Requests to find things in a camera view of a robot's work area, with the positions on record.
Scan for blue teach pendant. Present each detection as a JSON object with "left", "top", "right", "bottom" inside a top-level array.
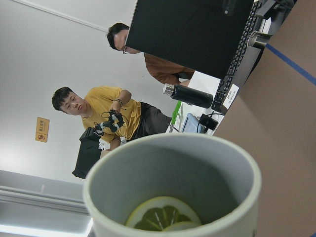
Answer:
[{"left": 181, "top": 113, "right": 205, "bottom": 133}]

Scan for small steel cup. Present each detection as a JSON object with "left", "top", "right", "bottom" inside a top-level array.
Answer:
[{"left": 247, "top": 31, "right": 272, "bottom": 49}]

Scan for orange wall sign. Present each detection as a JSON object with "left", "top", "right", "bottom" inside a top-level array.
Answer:
[{"left": 35, "top": 117, "right": 50, "bottom": 143}]

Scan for person in brown shirt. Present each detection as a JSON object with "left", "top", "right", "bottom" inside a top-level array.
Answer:
[{"left": 107, "top": 23, "right": 195, "bottom": 86}]

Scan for black keyboard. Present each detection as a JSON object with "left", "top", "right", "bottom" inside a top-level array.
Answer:
[{"left": 211, "top": 0, "right": 264, "bottom": 114}]

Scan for black handheld controller device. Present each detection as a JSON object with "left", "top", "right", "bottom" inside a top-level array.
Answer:
[{"left": 79, "top": 110, "right": 124, "bottom": 142}]

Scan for black thermos bottle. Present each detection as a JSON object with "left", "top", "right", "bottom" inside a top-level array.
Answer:
[{"left": 162, "top": 83, "right": 213, "bottom": 109}]

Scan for person in yellow shirt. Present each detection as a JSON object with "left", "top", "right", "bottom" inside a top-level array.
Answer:
[{"left": 52, "top": 86, "right": 171, "bottom": 151}]

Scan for lemon slice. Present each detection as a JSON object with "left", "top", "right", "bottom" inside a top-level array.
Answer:
[{"left": 125, "top": 196, "right": 202, "bottom": 232}]

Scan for dark computer monitor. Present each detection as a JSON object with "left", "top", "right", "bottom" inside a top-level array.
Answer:
[{"left": 126, "top": 0, "right": 254, "bottom": 79}]

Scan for white cup with handle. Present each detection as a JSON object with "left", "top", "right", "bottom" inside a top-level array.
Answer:
[{"left": 83, "top": 133, "right": 262, "bottom": 237}]

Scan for black phone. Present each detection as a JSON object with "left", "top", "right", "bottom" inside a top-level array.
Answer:
[{"left": 198, "top": 114, "right": 218, "bottom": 131}]

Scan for green handled rod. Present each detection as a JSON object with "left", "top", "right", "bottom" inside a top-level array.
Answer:
[{"left": 170, "top": 101, "right": 182, "bottom": 125}]

